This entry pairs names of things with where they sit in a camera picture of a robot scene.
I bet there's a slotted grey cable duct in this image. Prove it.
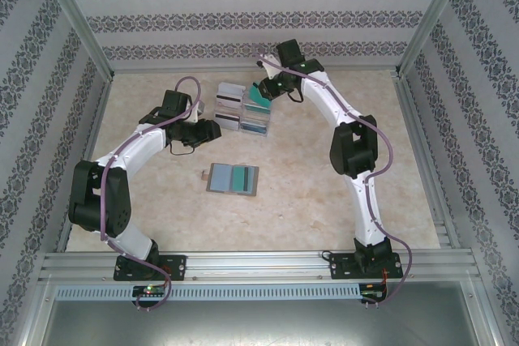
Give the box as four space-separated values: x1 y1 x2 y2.
54 284 362 301

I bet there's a blue card stack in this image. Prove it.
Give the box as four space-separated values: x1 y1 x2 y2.
239 117 269 137

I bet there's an aluminium side rail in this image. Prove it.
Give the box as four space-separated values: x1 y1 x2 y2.
392 72 460 252
55 72 117 253

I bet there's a grey leather card holder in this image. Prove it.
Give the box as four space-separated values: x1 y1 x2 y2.
201 162 260 197

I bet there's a teal black-striped card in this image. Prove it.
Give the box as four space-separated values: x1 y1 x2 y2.
232 165 257 194

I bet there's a grey metal sheet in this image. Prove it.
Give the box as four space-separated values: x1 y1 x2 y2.
19 299 500 346

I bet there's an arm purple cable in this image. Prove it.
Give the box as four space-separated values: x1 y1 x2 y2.
99 76 203 313
251 44 415 309

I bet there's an aluminium frame post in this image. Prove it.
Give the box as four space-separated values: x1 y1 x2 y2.
38 0 115 79
393 0 482 78

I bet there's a left gripper thin black cable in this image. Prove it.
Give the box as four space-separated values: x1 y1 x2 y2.
168 139 200 157

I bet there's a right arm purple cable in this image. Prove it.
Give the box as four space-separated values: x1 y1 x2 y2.
251 44 415 309

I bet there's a clear acrylic card stand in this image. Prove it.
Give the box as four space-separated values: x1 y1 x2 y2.
212 81 272 138

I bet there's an aluminium wall rail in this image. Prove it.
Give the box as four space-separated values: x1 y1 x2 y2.
111 64 401 76

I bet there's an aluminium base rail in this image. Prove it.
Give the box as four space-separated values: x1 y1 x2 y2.
40 251 476 283

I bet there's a white black-striped card stack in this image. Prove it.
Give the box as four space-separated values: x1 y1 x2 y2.
216 93 243 110

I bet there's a teal plastic card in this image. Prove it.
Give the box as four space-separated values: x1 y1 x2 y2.
247 85 272 107

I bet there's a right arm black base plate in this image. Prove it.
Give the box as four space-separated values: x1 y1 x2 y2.
328 251 405 281

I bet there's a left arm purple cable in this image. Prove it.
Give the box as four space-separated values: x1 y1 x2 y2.
99 76 203 313

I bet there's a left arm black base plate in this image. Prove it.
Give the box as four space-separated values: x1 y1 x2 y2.
112 254 188 283

